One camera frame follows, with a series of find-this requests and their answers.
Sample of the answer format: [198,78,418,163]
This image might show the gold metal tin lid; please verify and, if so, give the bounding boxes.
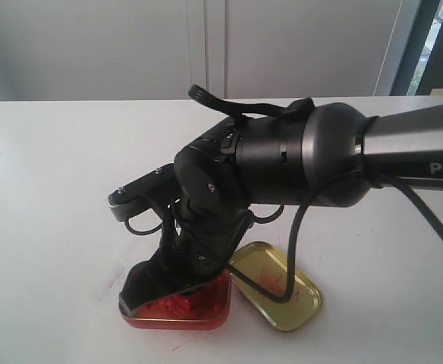
[231,241,322,332]

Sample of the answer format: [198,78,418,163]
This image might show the dark window frame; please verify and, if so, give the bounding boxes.
[389,1,443,96]

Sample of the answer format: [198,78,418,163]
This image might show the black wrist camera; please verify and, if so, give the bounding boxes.
[108,163,181,222]

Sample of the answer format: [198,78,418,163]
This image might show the white cabinet doors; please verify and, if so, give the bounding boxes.
[0,1,420,101]

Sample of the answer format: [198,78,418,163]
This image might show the black cable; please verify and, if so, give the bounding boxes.
[124,84,443,305]

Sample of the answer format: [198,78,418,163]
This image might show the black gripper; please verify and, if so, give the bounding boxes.
[118,202,253,315]

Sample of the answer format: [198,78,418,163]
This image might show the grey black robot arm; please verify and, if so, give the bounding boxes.
[108,99,443,317]

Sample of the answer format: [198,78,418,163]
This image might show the red ink pad tin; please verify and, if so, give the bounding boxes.
[119,271,231,331]

